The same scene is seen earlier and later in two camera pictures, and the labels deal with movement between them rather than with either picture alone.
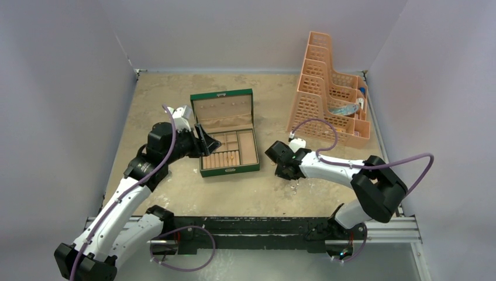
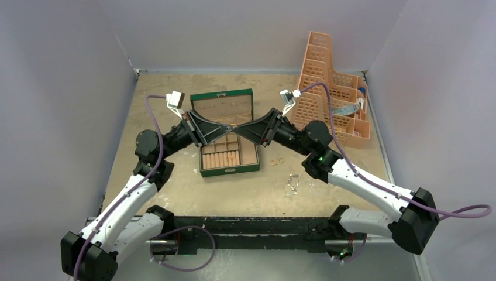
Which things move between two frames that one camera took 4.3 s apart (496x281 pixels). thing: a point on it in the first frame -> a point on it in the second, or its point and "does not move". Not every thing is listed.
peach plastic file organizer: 340,98 does not move
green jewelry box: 228,116 does not move
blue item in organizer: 344,110 does not move
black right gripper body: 280,172 -> 287,136
